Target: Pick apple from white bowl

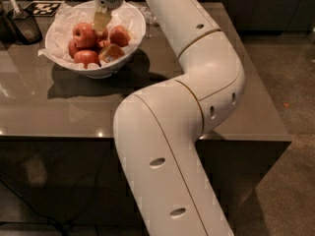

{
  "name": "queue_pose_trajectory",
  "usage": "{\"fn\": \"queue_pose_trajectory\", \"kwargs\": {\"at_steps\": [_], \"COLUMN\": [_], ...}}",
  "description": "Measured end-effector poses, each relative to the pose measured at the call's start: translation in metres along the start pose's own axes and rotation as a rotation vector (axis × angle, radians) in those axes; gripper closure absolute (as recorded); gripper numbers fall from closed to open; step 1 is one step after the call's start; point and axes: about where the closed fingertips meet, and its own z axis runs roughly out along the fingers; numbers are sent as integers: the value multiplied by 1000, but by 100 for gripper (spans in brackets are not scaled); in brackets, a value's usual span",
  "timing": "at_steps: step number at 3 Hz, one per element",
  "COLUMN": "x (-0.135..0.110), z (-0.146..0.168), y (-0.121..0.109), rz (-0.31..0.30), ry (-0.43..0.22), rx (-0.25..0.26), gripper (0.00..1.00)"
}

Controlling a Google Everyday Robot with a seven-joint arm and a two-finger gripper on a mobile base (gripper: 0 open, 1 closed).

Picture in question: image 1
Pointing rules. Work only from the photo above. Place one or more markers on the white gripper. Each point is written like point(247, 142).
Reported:
point(101, 18)

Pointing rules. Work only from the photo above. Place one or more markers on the large top red apple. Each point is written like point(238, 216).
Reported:
point(84, 35)

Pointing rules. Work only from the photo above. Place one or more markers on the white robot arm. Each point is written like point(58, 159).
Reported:
point(155, 128)

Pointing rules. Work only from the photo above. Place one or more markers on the red apple back middle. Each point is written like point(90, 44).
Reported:
point(103, 34)

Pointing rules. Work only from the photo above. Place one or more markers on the white ceramic bowl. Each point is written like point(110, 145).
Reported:
point(108, 70)

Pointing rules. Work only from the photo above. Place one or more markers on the red apple back right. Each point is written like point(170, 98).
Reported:
point(120, 36)

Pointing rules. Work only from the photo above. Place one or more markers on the red yellow apple with sticker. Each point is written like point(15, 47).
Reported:
point(110, 53)

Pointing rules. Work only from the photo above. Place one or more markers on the red apple far left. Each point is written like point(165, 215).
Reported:
point(72, 48)

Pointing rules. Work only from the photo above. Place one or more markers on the red apple front left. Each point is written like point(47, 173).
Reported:
point(86, 57)

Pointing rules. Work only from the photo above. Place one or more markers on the clear plastic water bottle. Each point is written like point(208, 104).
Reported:
point(149, 16)

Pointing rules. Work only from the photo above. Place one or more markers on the black white fiducial marker card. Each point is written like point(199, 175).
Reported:
point(44, 8)

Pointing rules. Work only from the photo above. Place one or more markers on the dark glass cup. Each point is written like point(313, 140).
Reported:
point(25, 27)

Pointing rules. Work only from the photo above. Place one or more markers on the dark cabinet row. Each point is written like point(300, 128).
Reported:
point(270, 15)

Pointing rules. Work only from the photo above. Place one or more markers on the white handled utensil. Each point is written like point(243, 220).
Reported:
point(18, 12)

